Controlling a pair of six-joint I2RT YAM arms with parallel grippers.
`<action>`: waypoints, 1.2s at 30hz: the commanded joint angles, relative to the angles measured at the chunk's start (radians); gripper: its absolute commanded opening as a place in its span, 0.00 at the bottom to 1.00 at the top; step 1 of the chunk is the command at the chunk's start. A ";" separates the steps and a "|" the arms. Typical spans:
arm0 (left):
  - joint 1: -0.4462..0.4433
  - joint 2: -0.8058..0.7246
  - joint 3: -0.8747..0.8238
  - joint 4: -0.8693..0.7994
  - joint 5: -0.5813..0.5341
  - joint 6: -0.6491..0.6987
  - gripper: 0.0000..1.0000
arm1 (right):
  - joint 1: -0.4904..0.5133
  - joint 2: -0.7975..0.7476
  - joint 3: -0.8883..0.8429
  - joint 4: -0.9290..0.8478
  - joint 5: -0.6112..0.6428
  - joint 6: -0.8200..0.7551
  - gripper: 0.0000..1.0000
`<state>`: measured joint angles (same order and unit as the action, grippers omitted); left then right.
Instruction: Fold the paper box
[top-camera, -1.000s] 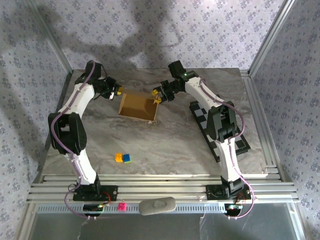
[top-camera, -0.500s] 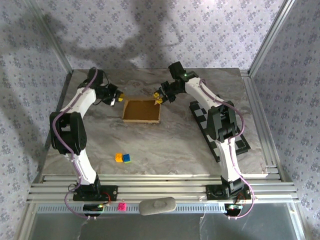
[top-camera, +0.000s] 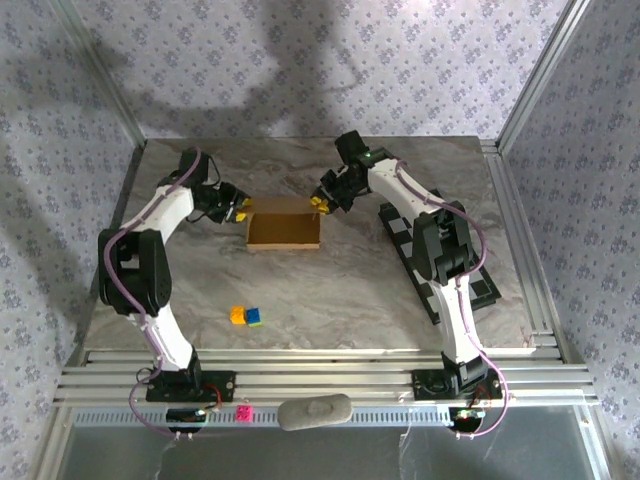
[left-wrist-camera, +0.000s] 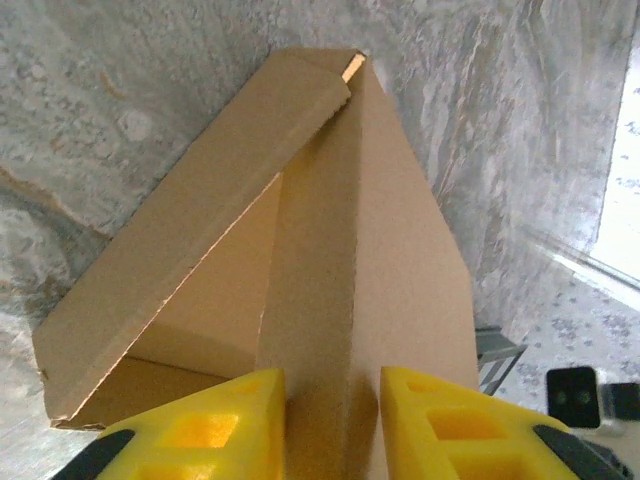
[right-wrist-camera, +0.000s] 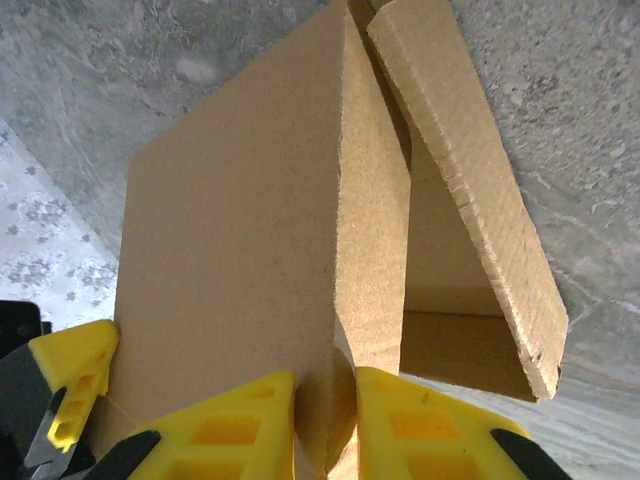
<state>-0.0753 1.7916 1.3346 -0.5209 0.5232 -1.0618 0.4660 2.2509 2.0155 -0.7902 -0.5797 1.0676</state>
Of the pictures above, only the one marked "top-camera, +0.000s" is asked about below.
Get black grey checkerboard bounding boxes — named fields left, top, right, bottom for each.
left=377, top=188, right=501, bottom=326

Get aluminium corner post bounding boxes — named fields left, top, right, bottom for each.
left=49, top=0, right=149, bottom=151
left=494, top=0, right=599, bottom=151

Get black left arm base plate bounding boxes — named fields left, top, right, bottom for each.
left=145, top=369, right=236, bottom=403

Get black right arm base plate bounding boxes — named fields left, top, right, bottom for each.
left=412, top=368, right=503, bottom=401

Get grey slotted cable duct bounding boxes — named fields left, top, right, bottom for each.
left=73, top=405, right=586, bottom=429

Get grey oval stone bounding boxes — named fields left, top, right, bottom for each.
left=277, top=393, right=354, bottom=432

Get aluminium frame rails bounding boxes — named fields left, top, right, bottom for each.
left=52, top=348, right=600, bottom=407

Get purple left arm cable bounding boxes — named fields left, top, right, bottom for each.
left=107, top=144, right=221, bottom=442

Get aluminium side rail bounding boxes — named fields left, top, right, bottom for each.
left=479, top=139, right=571, bottom=361
left=69, top=142, right=146, bottom=366

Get brown cardboard paper box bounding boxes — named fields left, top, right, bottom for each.
left=244, top=196, right=326, bottom=251

